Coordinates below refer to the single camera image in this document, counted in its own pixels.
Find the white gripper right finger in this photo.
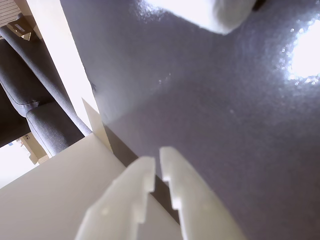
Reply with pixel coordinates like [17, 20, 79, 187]
[159, 146, 249, 240]

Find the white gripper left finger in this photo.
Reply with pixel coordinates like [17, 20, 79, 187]
[74, 156, 156, 240]

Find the white gauze wad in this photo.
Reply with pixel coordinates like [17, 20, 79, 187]
[143, 0, 254, 35]

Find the black table mat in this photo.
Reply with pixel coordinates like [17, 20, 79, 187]
[59, 0, 320, 240]

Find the grey fabric sofa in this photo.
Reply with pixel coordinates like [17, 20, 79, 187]
[0, 13, 93, 158]

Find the brown cardboard box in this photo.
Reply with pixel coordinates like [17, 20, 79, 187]
[7, 14, 38, 42]

